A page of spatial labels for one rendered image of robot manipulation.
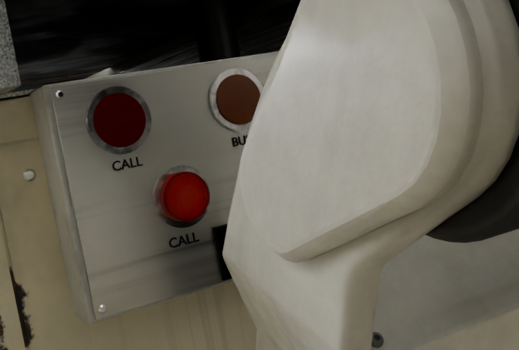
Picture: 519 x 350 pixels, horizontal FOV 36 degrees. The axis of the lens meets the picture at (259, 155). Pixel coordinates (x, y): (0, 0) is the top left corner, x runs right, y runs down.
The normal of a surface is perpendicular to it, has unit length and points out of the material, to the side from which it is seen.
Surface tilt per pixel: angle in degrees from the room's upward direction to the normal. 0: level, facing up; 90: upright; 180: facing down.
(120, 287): 90
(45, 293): 90
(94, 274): 90
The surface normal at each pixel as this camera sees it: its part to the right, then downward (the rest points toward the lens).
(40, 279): 0.48, -0.04
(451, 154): -0.28, 0.55
